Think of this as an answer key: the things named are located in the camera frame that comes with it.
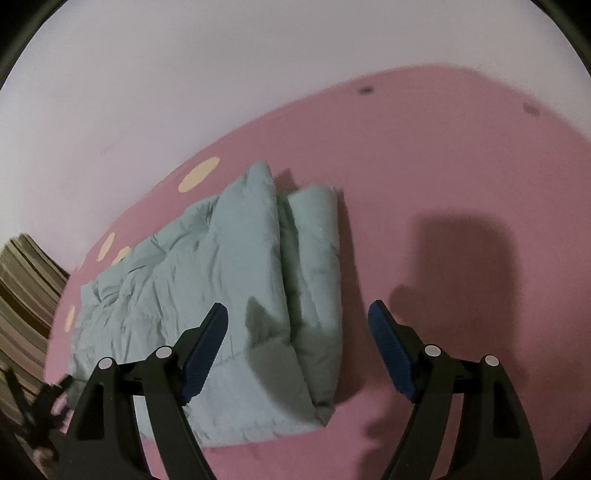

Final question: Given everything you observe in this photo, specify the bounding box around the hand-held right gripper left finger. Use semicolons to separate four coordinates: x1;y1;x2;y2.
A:
58;302;229;480

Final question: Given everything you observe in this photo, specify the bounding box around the light blue quilted jacket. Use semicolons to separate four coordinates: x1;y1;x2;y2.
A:
68;160;345;448

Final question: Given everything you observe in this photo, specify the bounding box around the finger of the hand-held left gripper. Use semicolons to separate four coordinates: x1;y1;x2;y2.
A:
4;369;75;455

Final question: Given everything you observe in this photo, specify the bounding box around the pink dotted bed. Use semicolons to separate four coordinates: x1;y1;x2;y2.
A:
44;65;591;480

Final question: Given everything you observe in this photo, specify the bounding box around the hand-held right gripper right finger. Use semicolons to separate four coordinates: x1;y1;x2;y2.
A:
368;300;543;480

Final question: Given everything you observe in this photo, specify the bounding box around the striped headboard cushion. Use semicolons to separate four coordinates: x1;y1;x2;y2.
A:
0;234;71;428

